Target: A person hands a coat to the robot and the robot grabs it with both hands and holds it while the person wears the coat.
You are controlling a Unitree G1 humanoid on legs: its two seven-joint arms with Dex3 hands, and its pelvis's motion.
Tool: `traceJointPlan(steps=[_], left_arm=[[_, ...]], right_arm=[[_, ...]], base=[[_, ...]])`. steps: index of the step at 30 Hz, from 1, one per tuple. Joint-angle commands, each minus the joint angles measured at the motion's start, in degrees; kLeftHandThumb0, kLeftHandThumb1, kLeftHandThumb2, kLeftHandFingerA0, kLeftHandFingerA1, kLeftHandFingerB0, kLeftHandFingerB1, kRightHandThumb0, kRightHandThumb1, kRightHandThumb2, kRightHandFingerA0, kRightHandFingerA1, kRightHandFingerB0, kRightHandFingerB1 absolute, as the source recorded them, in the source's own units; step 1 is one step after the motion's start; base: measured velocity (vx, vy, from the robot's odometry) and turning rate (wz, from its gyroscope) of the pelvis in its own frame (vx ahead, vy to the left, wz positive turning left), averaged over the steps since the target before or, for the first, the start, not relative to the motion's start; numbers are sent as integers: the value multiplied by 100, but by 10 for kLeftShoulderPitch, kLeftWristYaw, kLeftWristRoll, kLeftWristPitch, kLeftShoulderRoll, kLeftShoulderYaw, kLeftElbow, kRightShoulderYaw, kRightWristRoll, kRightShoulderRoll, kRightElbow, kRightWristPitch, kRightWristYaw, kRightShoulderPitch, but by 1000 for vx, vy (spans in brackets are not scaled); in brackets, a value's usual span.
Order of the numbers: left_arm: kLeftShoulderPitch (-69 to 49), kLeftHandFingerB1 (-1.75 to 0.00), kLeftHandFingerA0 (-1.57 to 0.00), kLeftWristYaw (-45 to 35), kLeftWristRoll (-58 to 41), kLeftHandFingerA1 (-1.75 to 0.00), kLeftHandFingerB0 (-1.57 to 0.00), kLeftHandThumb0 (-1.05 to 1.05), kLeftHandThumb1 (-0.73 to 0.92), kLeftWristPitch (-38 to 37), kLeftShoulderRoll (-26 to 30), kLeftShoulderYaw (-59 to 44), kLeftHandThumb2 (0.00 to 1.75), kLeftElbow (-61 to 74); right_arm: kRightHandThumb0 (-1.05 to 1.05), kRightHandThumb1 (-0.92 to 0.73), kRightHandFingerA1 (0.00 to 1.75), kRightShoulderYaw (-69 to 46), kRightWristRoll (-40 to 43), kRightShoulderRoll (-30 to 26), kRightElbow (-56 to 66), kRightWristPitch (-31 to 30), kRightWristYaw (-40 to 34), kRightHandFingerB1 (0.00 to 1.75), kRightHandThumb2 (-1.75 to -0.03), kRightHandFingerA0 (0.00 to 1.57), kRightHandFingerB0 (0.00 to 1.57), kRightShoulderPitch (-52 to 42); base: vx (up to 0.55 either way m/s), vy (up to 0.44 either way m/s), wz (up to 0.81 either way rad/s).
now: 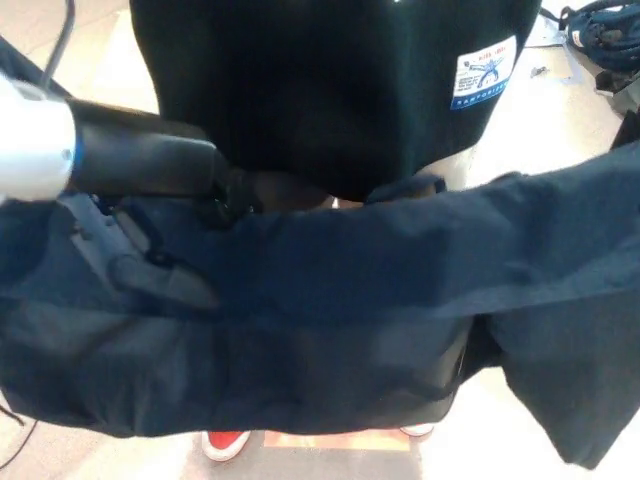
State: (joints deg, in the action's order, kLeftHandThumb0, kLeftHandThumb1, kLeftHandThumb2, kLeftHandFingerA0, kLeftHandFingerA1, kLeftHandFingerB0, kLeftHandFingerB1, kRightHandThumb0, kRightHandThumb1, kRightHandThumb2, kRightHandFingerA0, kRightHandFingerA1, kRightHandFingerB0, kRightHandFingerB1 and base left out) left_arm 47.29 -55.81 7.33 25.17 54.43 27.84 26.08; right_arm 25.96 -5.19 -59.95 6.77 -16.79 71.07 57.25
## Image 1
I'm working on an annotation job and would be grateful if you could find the black shirt with patch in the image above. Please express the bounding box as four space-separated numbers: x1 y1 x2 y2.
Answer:
128 0 545 202

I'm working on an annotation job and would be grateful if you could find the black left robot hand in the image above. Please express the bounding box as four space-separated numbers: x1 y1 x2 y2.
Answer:
58 98 265 312

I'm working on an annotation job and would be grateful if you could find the dark grey equipment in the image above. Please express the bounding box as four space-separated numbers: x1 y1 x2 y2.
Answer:
594 64 640 151

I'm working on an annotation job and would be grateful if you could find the red and white sneaker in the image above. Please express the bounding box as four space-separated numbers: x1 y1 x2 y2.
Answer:
201 428 252 462
398 422 435 439

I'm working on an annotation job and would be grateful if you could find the navy blue coat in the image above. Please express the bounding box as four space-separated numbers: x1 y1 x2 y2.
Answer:
0 144 640 471

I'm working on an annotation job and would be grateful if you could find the thin black floor cable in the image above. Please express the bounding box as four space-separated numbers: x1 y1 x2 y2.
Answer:
0 403 39 461

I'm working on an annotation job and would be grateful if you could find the person's right hand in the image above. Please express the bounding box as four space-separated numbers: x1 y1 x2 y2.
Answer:
244 171 337 214

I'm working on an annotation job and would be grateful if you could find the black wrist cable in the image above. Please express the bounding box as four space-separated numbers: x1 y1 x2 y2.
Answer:
43 0 76 89

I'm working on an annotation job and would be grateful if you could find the orange floor tape patch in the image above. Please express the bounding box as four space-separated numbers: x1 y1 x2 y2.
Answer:
262 427 409 454

